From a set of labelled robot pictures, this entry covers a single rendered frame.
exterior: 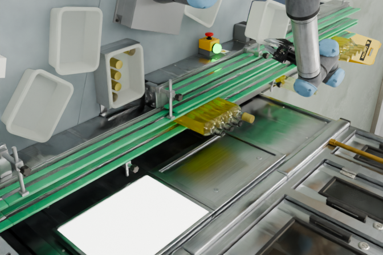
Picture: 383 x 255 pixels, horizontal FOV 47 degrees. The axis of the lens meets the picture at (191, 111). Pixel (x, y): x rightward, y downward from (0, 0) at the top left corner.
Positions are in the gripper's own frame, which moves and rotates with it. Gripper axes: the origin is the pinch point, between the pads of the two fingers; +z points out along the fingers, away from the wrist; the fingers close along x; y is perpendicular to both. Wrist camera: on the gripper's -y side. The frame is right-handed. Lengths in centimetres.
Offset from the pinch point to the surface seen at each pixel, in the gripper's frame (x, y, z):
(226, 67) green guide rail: 18.5, -2.6, 15.6
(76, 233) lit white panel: 69, 78, -6
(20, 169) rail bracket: 47, 97, 3
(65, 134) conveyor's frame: 51, 67, 25
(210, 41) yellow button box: 11.3, -1.0, 27.8
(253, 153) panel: 43.0, 4.4, -17.4
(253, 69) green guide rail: 18.6, -24.4, 14.3
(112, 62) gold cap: 24, 52, 28
